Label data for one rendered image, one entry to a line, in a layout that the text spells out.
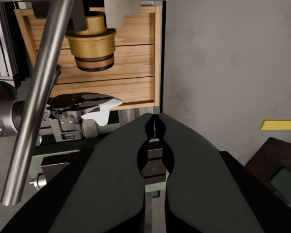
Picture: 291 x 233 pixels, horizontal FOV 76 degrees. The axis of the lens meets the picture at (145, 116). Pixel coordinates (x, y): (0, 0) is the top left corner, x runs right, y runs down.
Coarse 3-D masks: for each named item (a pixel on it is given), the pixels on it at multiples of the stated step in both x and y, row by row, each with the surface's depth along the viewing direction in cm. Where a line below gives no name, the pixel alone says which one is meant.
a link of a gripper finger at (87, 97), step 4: (84, 96) 42; (88, 96) 42; (92, 96) 42; (96, 96) 42; (100, 96) 42; (104, 96) 42; (108, 96) 42; (112, 96) 42; (84, 100) 41; (88, 100) 41; (92, 100) 42; (96, 100) 42
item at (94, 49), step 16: (96, 16) 31; (80, 32) 32; (96, 32) 32; (112, 32) 33; (80, 48) 32; (96, 48) 32; (112, 48) 35; (80, 64) 35; (96, 64) 34; (112, 64) 37
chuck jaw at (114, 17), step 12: (108, 0) 30; (120, 0) 31; (132, 0) 31; (144, 0) 31; (156, 0) 34; (108, 12) 31; (120, 12) 32; (132, 12) 32; (108, 24) 32; (120, 24) 32
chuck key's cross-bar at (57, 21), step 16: (64, 0) 11; (48, 16) 11; (64, 16) 12; (48, 32) 11; (64, 32) 12; (48, 48) 12; (48, 64) 12; (32, 80) 12; (48, 80) 12; (32, 96) 12; (32, 112) 12; (32, 128) 12; (16, 144) 12; (32, 144) 12; (16, 160) 12; (16, 176) 12; (16, 192) 13
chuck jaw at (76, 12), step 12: (0, 0) 21; (12, 0) 21; (24, 0) 21; (36, 0) 22; (48, 0) 23; (36, 12) 25; (72, 12) 27; (84, 12) 29; (72, 24) 28; (84, 24) 30
